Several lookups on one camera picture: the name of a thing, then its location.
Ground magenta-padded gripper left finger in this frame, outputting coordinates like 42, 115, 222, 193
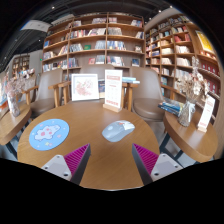
41, 143, 92, 186

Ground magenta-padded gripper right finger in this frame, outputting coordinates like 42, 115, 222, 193
131, 143, 184, 186

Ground grey computer mouse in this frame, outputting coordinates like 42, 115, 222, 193
101, 119, 136, 143

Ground round light blue mouse pad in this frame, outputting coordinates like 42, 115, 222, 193
28, 118, 70, 152

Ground round wooden side table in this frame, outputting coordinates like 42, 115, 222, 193
0, 101, 33, 146
163, 109, 224, 164

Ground glass vase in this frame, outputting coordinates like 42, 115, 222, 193
6, 93, 22, 118
177, 100, 196, 128

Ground stack of dark books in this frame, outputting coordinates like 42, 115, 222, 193
157, 98, 184, 117

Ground white sign card wooden base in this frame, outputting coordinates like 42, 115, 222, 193
102, 68, 124, 113
197, 94, 216, 133

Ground white framed flower picture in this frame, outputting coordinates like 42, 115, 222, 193
70, 73, 100, 102

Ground dried beige flower bouquet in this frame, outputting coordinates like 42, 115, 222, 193
174, 56, 211, 104

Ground dark blue book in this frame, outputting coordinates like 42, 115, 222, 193
98, 79, 106, 94

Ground dried pink flower bouquet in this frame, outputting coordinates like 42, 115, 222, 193
1, 71, 36, 98

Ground light blue book stack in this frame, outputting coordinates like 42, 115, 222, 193
121, 76, 141, 85

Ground small distant wooden shelf unit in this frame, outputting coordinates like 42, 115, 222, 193
11, 54, 31, 79

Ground curved wooden book shelf unit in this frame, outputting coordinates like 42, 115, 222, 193
144, 13, 224, 111

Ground wide wooden book shelf unit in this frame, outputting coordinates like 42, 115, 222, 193
40, 13, 147, 81

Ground white ceiling panel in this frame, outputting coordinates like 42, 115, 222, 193
20, 19, 53, 34

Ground ceiling spot lights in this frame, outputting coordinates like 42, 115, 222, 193
29, 3, 58, 23

